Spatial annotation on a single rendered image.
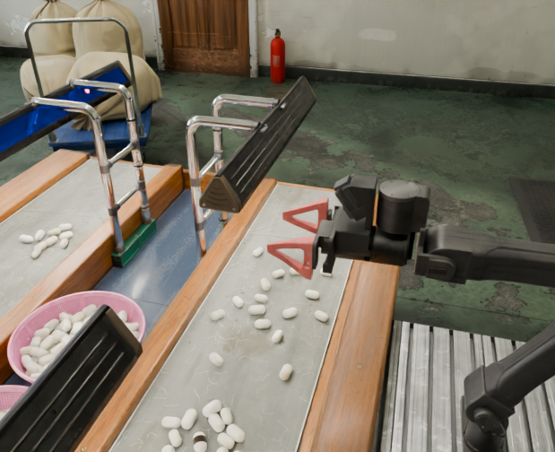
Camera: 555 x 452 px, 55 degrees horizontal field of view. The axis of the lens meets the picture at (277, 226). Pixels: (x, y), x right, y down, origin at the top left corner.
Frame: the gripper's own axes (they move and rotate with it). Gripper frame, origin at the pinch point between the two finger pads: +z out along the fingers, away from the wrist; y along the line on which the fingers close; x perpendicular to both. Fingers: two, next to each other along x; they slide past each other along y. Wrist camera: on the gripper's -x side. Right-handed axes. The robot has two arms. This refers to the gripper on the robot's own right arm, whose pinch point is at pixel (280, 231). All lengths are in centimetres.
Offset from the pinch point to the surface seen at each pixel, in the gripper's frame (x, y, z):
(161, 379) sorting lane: 33.0, 6.3, 22.1
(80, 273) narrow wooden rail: 32, -19, 55
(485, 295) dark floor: 108, -133, -60
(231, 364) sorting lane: 33.1, -0.7, 10.4
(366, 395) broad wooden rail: 31.0, 2.3, -16.2
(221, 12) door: 46, -425, 166
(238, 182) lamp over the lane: -1.1, -12.5, 11.1
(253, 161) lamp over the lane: -1.2, -21.4, 10.9
